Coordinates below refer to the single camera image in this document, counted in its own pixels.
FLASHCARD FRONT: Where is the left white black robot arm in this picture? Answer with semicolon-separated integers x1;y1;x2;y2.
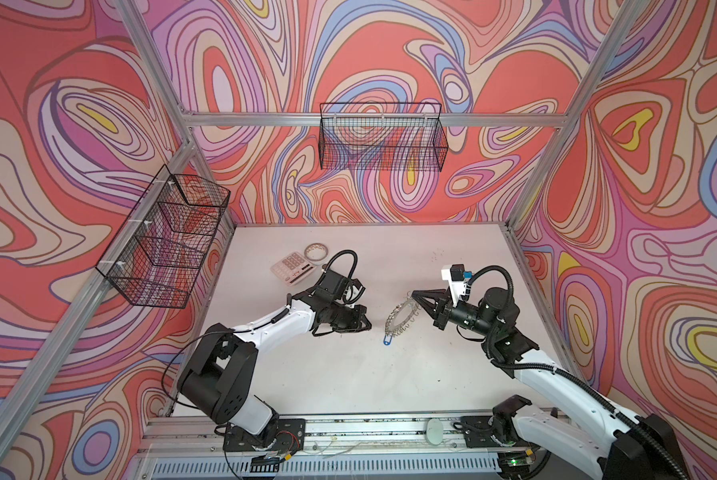
176;249;372;437

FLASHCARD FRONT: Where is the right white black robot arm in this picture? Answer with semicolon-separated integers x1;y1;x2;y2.
411;264;689;479

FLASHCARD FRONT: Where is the black wire basket wall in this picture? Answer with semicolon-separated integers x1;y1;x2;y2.
318;101;449;172
96;166;230;309

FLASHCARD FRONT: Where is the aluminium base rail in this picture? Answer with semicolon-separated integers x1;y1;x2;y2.
122;411;544;479

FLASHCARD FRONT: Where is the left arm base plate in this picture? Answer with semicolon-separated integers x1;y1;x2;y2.
222;417;306;453

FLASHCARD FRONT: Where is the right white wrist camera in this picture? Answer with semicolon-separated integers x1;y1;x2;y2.
441;264;472;306

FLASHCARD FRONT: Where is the metal disc key ring holder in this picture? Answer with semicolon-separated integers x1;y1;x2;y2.
384;294;419;340

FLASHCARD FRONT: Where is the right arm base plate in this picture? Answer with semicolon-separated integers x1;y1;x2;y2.
451;415;537;448

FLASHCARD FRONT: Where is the black wire basket back wall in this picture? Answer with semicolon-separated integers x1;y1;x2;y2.
318;101;449;172

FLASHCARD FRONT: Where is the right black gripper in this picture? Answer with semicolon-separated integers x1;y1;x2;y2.
412;289;497;339

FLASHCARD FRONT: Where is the white oval puck on rail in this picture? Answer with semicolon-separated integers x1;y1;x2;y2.
424;418;444;446

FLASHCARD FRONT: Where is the black wire basket left wall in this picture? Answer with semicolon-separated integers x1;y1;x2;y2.
96;166;230;309

